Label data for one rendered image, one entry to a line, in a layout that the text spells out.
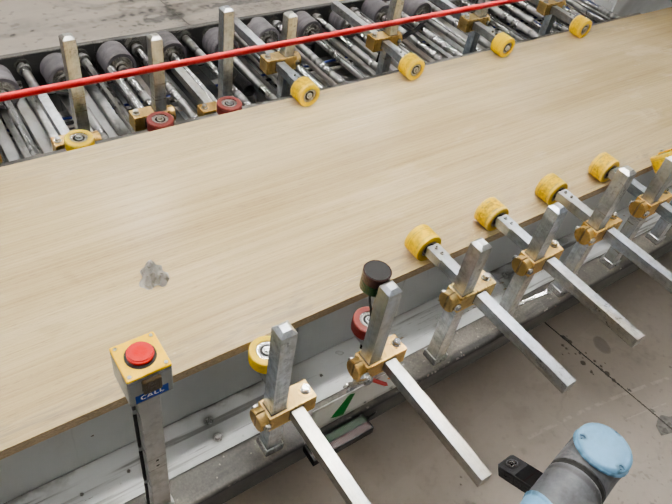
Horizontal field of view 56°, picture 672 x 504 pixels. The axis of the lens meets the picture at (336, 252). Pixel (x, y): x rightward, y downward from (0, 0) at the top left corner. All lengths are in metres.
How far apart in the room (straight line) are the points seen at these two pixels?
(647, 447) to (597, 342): 0.49
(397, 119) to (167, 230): 0.88
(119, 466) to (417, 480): 1.11
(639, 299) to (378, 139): 1.70
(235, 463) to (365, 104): 1.24
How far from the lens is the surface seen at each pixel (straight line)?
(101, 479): 1.58
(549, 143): 2.25
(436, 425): 1.41
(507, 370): 2.69
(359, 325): 1.46
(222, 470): 1.48
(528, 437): 2.55
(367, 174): 1.87
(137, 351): 0.99
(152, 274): 1.52
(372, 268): 1.29
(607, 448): 1.10
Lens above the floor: 2.03
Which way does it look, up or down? 45 degrees down
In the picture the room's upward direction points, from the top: 11 degrees clockwise
